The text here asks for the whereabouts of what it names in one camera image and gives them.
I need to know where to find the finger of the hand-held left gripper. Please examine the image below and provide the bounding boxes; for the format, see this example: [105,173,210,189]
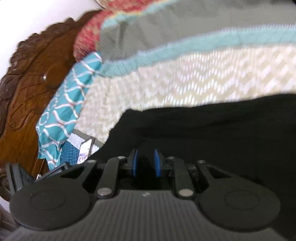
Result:
[35,162,72,181]

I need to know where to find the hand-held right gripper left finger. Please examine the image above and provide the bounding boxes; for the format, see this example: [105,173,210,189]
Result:
[59,148,139,199]

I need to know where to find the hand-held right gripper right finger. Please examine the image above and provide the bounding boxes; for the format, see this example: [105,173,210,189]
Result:
[154,148,234,199]

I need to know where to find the black pants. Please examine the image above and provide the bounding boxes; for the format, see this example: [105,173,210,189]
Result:
[99,93,296,241]

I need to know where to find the teal wavy pattern pillow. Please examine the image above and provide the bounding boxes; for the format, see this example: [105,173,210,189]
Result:
[36,51,103,171]

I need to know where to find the printed patterned bedsheet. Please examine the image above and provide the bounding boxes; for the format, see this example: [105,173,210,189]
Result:
[62,0,296,165]

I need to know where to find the carved wooden headboard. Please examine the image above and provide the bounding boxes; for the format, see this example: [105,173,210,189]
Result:
[0,10,102,202]

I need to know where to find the red floral patchwork quilt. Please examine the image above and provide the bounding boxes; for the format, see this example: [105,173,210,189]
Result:
[73,0,167,62]

